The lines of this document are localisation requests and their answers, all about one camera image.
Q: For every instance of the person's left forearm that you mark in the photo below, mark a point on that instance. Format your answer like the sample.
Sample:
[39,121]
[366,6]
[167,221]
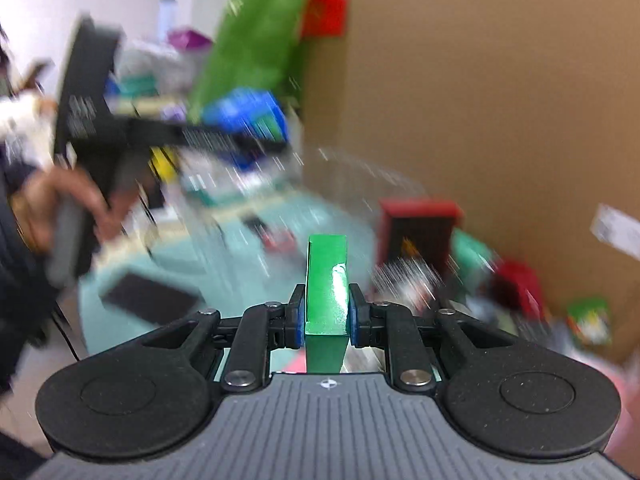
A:
[20,300]

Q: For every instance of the green bag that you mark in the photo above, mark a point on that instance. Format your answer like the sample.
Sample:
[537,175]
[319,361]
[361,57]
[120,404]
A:
[250,45]

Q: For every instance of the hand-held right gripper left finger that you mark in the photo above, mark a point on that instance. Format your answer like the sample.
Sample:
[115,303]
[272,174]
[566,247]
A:
[299,322]

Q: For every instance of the person's left hand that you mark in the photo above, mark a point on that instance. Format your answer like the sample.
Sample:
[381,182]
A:
[37,205]

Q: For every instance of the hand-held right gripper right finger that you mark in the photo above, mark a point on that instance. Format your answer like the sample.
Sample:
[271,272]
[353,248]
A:
[353,322]

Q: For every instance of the clear plastic container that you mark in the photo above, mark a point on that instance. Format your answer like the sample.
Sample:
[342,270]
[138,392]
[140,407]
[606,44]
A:
[380,180]

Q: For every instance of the large cardboard box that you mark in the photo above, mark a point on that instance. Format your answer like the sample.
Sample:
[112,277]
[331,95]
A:
[475,110]

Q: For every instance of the green tin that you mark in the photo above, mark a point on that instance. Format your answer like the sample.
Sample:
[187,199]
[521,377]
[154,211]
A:
[470,255]

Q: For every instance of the red carton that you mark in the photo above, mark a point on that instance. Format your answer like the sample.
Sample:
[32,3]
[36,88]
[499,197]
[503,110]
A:
[325,15]

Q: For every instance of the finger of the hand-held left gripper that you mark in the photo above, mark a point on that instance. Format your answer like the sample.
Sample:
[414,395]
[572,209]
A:
[230,139]

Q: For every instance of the green snack packet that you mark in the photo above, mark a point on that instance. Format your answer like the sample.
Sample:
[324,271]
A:
[590,321]

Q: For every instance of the white shipping label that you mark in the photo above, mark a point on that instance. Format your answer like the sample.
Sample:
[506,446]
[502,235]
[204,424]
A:
[617,232]

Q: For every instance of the black phone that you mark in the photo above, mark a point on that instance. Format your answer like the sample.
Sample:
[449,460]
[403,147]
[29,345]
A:
[150,297]

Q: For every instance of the green box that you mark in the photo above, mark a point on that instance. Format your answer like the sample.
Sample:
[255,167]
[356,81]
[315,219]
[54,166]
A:
[327,280]

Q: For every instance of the white bottle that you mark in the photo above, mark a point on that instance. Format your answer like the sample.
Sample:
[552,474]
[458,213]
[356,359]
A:
[168,15]

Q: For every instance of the purple packet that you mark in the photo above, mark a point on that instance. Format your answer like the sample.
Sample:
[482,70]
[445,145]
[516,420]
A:
[190,39]

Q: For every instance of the red box with black inside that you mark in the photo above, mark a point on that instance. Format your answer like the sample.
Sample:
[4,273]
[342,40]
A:
[420,235]

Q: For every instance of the teal desktop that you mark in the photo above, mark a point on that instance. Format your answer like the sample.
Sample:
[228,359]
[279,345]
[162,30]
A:
[225,260]

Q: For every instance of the blue crate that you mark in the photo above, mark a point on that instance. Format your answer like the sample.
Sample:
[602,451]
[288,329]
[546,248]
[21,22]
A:
[245,110]

